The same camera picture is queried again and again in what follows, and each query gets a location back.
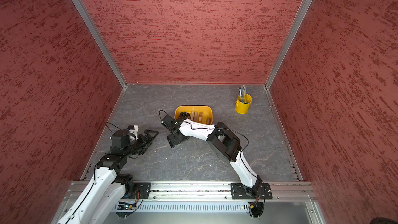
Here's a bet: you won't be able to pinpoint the vented metal panel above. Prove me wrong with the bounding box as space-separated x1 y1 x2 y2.
116 201 251 214

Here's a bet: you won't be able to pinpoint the aluminium corner post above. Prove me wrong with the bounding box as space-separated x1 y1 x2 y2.
72 0 128 90
265 0 313 90

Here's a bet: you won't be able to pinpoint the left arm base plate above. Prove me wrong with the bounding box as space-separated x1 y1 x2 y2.
123 182 152 200

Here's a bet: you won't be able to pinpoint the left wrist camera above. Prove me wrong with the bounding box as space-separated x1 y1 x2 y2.
110 125 139 149

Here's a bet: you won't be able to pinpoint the aluminium corner post left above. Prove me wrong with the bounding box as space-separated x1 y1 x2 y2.
72 0 128 90

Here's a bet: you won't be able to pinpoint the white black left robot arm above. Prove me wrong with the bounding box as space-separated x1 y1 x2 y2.
57 125 159 224

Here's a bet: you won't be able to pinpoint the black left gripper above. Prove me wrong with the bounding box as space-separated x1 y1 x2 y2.
123 130 159 157

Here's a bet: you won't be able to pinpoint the yellow pen cup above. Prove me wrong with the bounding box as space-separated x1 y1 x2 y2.
235 94 252 115

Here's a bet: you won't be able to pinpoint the yellow plastic storage tray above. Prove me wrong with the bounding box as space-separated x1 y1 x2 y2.
174 105 213 125

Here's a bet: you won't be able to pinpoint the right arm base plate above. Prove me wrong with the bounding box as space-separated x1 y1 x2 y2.
230 183 273 200

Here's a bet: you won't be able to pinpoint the aluminium corner post right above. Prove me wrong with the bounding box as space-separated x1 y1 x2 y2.
265 0 313 90

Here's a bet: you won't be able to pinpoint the pens in cup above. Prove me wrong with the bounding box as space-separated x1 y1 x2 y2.
238 85 247 104

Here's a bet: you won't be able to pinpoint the aluminium front rail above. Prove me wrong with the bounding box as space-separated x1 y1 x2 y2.
66 181 316 202

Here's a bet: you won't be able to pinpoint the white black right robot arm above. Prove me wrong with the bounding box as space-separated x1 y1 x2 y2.
161 115 263 198

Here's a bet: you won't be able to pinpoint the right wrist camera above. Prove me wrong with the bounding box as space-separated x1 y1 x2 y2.
161 115 185 133

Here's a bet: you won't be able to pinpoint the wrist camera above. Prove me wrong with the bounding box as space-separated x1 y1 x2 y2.
110 125 139 149
161 115 185 133

